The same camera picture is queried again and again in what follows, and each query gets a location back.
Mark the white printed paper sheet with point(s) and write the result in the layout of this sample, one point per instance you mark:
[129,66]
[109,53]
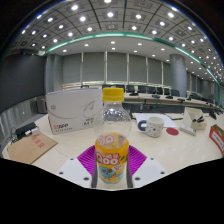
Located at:
[168,120]

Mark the brown paper envelope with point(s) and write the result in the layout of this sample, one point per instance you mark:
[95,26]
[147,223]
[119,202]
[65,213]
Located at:
[30,148]

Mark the cardboard box red label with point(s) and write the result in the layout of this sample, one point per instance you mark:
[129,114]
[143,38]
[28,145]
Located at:
[217,138]

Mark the white desk organizer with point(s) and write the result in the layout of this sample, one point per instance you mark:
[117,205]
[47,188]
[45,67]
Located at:
[193,126]

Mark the flat round red coaster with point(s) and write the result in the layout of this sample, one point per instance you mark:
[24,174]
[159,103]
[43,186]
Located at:
[172,131]

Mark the white cardboard paper box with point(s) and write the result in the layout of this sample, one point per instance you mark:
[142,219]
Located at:
[71,110]

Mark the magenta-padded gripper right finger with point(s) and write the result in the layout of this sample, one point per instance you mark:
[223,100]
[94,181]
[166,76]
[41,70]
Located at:
[148,170]

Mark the black desk microphone units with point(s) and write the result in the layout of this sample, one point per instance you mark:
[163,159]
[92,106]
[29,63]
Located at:
[155,96]

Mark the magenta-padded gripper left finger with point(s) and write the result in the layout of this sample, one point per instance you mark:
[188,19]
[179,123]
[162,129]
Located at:
[71,170]

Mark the black power adapter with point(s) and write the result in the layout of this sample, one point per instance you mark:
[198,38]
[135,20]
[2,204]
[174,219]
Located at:
[25,128]

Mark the yellow-capped orange-label drink bottle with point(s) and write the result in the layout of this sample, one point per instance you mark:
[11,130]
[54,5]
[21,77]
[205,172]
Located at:
[111,160]

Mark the white remote control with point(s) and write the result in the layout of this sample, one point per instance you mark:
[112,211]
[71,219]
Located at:
[187,130]

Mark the ceiling lights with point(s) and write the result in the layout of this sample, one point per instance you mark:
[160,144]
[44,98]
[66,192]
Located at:
[110,14]

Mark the black marker pen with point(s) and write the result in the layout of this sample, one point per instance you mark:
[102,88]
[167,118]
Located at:
[198,119]

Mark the row of black office chairs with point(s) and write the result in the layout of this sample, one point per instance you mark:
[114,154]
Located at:
[141,89]

